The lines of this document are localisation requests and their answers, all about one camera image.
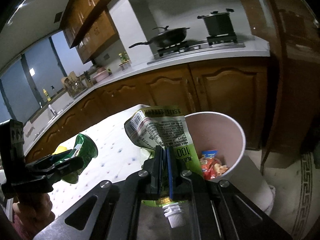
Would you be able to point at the wooden utensil rack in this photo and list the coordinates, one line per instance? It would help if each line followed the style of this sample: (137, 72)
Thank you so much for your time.
(73, 85)

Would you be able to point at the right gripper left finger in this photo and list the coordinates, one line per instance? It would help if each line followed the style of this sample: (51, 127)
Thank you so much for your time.
(109, 211)

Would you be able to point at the yellow detergent bottle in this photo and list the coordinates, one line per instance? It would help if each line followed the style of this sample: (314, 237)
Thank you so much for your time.
(47, 95)

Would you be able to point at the pink white trash bucket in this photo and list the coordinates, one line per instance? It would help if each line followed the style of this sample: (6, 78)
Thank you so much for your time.
(217, 131)

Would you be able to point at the black stock pot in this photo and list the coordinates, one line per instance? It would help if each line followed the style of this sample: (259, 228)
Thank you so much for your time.
(218, 23)

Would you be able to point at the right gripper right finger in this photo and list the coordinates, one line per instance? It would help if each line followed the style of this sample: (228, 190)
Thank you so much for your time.
(218, 210)

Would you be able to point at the brown kitchen cabinets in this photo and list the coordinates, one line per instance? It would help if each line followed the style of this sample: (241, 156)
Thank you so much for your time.
(175, 92)

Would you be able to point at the brown upper cabinets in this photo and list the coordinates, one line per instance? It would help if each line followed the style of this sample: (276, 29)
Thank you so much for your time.
(88, 27)

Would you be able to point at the gas stove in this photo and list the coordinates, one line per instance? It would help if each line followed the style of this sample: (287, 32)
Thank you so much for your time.
(192, 46)

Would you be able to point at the pink basin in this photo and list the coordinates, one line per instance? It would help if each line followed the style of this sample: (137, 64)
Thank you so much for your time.
(102, 73)

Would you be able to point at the white kitchen countertop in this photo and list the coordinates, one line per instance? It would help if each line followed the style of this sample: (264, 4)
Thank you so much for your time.
(140, 70)

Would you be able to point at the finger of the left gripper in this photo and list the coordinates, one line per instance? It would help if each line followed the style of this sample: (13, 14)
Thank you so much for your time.
(52, 166)

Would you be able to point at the patterned floor rug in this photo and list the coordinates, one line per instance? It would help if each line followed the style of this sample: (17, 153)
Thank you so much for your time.
(307, 215)

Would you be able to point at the red snack wrapper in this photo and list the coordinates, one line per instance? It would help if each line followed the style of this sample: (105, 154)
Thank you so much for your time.
(212, 168)

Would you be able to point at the light green drink pouch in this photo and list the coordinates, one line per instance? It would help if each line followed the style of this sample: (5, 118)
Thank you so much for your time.
(163, 132)

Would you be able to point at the yellow cloth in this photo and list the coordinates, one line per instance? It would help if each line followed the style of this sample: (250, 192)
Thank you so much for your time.
(60, 149)

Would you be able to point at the condiment bottles rack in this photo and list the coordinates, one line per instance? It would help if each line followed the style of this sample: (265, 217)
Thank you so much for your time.
(124, 61)

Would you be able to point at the orange blue snack wrapper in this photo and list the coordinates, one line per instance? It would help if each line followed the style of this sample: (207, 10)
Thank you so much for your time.
(209, 154)

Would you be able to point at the black wok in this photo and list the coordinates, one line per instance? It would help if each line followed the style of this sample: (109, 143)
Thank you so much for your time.
(168, 37)

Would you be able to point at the person's left hand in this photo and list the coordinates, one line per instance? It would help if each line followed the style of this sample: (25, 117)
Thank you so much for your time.
(29, 221)

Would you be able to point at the kitchen window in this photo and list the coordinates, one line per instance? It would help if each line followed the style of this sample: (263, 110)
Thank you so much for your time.
(43, 65)

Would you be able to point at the white floral tablecloth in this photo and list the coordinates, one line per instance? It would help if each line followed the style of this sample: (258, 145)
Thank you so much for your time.
(118, 157)

